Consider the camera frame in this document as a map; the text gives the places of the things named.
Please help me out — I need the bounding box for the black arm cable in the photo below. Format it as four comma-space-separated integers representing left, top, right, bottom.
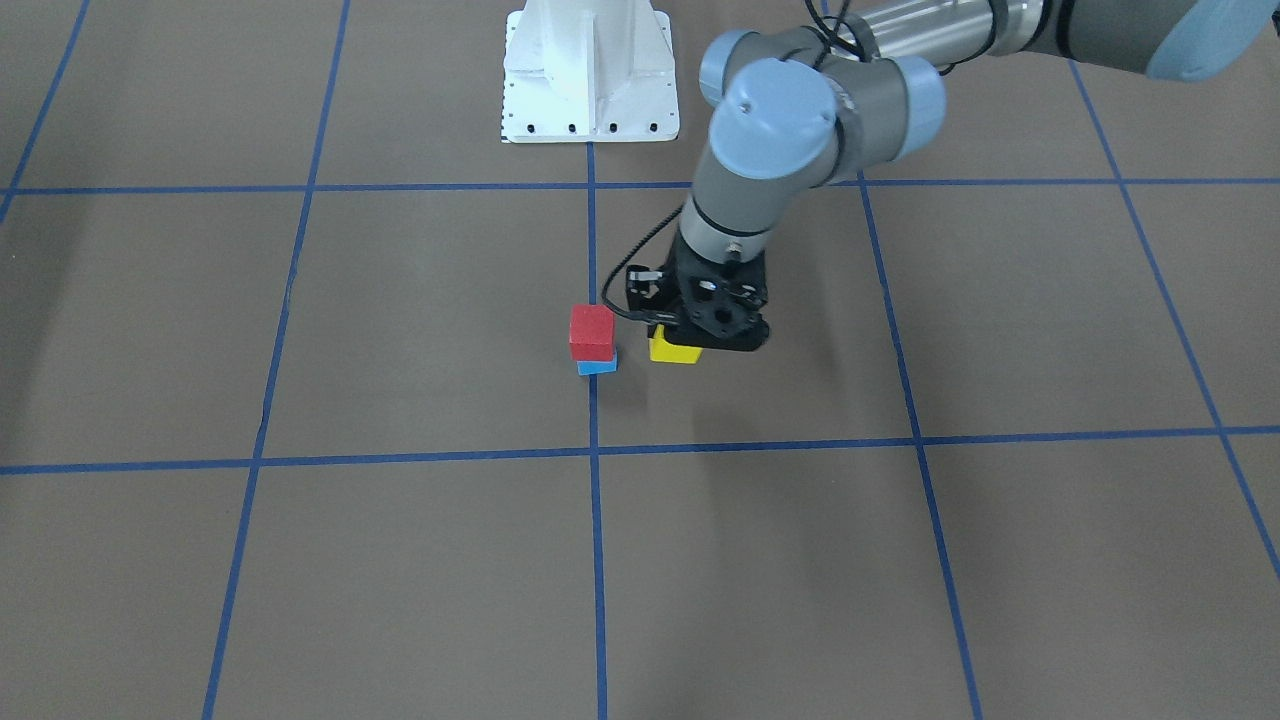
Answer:
600, 0, 1001, 323

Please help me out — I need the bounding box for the blue foam cube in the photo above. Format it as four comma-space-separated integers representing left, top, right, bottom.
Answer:
575, 350, 620, 377

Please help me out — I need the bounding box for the yellow foam cube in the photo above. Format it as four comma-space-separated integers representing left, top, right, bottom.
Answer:
648, 324, 703, 365

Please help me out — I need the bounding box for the red foam cube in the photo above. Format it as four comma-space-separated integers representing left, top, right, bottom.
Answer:
570, 304, 617, 363

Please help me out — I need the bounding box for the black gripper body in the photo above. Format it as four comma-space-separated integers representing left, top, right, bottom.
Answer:
668, 233, 771, 352

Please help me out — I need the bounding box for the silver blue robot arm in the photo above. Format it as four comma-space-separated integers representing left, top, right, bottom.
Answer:
626, 1, 1277, 352

